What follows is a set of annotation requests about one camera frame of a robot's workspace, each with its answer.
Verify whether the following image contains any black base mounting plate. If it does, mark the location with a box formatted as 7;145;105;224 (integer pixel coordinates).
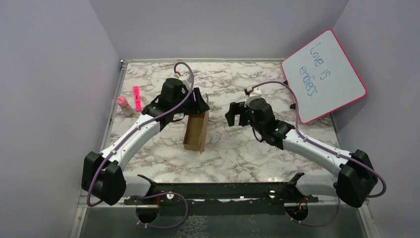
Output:
124;182;318;216

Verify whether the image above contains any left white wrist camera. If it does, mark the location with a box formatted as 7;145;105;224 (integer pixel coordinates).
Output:
174;71;192;90

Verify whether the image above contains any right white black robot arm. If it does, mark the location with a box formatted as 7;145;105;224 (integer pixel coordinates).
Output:
225;98;378;208

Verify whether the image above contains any small pink capped bottle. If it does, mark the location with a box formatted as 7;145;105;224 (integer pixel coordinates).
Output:
116;96;134;117

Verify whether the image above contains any brown cardboard box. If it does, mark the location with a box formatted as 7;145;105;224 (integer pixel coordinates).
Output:
183;110;209;154

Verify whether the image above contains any purple cable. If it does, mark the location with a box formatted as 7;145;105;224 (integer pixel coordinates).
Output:
86;61;195;230
246;80;387;228

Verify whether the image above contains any pink framed whiteboard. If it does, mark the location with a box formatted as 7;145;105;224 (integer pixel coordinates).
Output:
281;29;368;123

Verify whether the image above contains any aluminium extrusion frame rail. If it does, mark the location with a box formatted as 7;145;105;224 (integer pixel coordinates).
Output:
91;180;369;208

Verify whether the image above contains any pink highlighter marker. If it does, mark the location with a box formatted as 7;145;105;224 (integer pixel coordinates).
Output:
133;85;142;112

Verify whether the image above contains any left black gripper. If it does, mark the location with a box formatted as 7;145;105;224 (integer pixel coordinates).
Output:
172;87;210;115

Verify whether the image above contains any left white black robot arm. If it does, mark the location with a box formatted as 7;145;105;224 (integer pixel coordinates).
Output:
81;76;210;207

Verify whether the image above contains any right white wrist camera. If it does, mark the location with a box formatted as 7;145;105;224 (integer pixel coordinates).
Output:
244;86;262;107

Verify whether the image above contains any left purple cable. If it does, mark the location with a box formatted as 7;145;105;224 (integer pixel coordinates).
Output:
86;61;195;230

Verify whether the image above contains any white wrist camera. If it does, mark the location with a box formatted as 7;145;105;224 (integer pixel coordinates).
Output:
244;86;262;107
174;71;192;90

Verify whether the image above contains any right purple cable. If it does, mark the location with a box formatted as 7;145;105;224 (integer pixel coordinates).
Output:
246;80;387;228

